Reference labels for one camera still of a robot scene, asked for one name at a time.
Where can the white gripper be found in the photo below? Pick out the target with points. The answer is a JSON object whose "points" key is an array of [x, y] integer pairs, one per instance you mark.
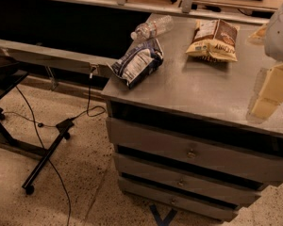
{"points": [[280, 35]]}

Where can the brown and yellow chip bag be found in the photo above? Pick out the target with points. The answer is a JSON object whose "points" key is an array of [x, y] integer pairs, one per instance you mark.
{"points": [[214, 41]]}

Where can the blue and white chip bag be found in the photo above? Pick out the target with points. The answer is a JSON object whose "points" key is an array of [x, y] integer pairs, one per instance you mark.
{"points": [[138, 63]]}

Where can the clear plastic water bottle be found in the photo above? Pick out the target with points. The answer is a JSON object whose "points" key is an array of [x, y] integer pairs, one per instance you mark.
{"points": [[152, 29]]}

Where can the grey cabinet with drawers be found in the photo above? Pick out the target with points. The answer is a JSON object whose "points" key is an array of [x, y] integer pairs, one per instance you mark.
{"points": [[194, 98]]}

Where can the top grey drawer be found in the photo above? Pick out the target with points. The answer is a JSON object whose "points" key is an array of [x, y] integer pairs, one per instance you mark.
{"points": [[240, 162]]}

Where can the grey drawer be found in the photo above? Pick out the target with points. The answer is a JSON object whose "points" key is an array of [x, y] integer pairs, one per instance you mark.
{"points": [[154, 173], [177, 200], [240, 162]]}

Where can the middle grey drawer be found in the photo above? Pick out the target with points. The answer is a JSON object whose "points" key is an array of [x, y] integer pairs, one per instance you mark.
{"points": [[154, 173]]}

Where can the bottom grey drawer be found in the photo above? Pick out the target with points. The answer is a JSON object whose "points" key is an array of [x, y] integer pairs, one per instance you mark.
{"points": [[177, 200]]}

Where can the grey long shelf counter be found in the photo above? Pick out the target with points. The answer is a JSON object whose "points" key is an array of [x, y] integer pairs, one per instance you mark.
{"points": [[69, 35]]}

